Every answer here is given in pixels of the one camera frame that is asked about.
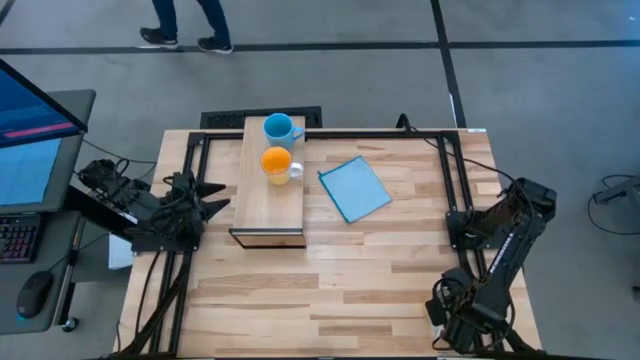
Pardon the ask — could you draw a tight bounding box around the blue folded cloth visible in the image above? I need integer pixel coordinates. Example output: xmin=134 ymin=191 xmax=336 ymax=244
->
xmin=317 ymin=155 xmax=393 ymax=224

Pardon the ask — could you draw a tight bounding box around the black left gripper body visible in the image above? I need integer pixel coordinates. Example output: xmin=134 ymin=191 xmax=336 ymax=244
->
xmin=159 ymin=170 xmax=207 ymax=237

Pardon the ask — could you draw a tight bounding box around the blue mug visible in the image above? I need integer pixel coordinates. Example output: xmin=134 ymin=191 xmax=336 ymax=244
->
xmin=262 ymin=112 xmax=306 ymax=151

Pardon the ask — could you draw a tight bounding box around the white paper sheet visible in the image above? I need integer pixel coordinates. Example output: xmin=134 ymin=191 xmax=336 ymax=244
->
xmin=108 ymin=233 xmax=135 ymax=271

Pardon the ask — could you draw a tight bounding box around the computer monitor with blue screen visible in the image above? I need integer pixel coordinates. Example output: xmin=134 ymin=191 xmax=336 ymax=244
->
xmin=0 ymin=58 xmax=90 ymax=216

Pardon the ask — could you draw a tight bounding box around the black floor vent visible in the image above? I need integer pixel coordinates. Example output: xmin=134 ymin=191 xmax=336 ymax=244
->
xmin=199 ymin=105 xmax=324 ymax=130

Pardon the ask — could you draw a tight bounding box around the black computer mouse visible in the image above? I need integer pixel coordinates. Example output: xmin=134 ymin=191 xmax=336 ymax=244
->
xmin=15 ymin=270 xmax=55 ymax=320

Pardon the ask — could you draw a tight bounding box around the grey desk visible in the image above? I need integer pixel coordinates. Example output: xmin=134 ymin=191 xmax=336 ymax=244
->
xmin=0 ymin=89 xmax=97 ymax=336

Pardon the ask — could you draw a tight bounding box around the orange mug with white handle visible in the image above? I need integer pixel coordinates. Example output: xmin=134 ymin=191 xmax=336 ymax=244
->
xmin=259 ymin=146 xmax=305 ymax=187

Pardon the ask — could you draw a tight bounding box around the grey floor device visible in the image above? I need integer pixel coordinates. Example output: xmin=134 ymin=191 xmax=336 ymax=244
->
xmin=593 ymin=175 xmax=640 ymax=205

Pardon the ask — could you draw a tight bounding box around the black keyboard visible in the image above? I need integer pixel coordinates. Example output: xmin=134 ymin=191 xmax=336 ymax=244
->
xmin=0 ymin=213 xmax=42 ymax=265

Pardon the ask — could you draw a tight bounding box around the black table frame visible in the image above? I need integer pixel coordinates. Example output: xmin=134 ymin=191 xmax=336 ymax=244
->
xmin=113 ymin=129 xmax=544 ymax=360

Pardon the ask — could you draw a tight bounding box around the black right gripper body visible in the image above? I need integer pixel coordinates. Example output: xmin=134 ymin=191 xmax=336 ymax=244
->
xmin=425 ymin=268 xmax=484 ymax=354

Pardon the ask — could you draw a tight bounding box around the black floor cable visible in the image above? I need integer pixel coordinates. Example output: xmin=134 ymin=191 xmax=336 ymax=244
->
xmin=586 ymin=173 xmax=640 ymax=237

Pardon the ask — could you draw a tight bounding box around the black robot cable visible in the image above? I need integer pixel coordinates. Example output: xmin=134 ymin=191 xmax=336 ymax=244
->
xmin=397 ymin=113 xmax=517 ymax=185

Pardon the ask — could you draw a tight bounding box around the wooden shelf with black frame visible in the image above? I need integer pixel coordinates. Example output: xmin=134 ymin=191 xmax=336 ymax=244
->
xmin=228 ymin=115 xmax=307 ymax=250

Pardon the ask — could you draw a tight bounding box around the person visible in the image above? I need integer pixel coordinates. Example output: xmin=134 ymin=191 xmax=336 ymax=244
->
xmin=139 ymin=0 xmax=235 ymax=55

